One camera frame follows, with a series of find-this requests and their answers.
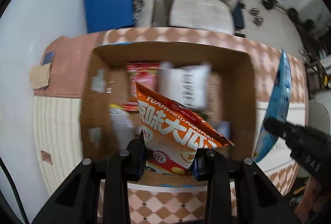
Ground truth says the long blue snack package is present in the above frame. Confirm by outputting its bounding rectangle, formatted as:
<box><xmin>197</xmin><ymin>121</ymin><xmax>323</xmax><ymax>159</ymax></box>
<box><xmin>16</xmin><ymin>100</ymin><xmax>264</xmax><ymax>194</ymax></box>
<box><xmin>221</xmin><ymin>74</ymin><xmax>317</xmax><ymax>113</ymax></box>
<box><xmin>253</xmin><ymin>49</ymin><xmax>292</xmax><ymax>162</ymax></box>

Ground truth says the small blue notebook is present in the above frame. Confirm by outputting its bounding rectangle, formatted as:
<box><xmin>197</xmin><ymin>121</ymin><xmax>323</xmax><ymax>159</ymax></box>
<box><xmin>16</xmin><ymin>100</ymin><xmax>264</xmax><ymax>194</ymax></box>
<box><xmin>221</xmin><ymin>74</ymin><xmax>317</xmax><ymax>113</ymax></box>
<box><xmin>42</xmin><ymin>51</ymin><xmax>55</xmax><ymax>66</ymax></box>

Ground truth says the beige sofa chair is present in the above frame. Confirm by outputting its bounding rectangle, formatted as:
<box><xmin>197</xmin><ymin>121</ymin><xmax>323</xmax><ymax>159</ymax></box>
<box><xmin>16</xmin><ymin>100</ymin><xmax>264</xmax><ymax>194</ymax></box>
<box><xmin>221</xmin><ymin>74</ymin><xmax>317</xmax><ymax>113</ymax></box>
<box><xmin>169</xmin><ymin>0</ymin><xmax>235</xmax><ymax>35</ymax></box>

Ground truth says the silver dumbbell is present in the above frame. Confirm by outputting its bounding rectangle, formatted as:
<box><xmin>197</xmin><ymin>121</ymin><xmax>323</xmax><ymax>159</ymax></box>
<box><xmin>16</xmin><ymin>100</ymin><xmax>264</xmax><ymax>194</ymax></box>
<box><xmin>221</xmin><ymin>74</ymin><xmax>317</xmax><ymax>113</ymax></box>
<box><xmin>249</xmin><ymin>7</ymin><xmax>264</xmax><ymax>27</ymax></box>

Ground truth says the white NMAX foam pouch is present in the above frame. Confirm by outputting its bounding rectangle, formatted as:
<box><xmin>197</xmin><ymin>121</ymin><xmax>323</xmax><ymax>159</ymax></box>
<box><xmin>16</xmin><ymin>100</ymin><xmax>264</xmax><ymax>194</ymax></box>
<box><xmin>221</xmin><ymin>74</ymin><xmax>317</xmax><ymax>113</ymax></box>
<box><xmin>158</xmin><ymin>62</ymin><xmax>211</xmax><ymax>111</ymax></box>

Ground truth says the brown paper piece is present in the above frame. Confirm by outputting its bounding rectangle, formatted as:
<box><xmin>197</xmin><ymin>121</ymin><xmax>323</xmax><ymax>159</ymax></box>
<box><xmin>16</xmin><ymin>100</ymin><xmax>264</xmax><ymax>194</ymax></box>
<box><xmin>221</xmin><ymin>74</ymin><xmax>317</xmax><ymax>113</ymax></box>
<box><xmin>29</xmin><ymin>63</ymin><xmax>51</xmax><ymax>90</ymax></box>

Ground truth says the orange sunflower seed bag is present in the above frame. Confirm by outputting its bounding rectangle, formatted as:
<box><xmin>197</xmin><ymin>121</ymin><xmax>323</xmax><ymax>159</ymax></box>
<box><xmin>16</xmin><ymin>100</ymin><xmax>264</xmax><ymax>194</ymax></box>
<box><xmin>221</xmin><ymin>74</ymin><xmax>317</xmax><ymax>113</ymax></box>
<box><xmin>136</xmin><ymin>82</ymin><xmax>233</xmax><ymax>177</ymax></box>

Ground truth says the cardboard box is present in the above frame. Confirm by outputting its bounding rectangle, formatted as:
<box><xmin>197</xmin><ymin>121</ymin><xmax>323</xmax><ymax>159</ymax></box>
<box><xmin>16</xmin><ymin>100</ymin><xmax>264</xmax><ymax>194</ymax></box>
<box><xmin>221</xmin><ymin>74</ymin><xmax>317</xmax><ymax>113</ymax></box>
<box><xmin>79</xmin><ymin>42</ymin><xmax>258</xmax><ymax>186</ymax></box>

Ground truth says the silver yellow sponge pouch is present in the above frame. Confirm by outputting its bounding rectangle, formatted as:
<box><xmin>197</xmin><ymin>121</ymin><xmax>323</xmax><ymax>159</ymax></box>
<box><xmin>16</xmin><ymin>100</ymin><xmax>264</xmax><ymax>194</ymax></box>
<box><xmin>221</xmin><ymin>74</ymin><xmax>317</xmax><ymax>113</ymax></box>
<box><xmin>109</xmin><ymin>104</ymin><xmax>135</xmax><ymax>150</ymax></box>

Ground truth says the red snack bag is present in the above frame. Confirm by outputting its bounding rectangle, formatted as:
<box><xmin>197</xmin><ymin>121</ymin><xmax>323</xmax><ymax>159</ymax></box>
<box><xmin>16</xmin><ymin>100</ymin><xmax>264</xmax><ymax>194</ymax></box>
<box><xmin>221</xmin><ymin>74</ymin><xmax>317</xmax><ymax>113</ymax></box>
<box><xmin>124</xmin><ymin>62</ymin><xmax>161</xmax><ymax>112</ymax></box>

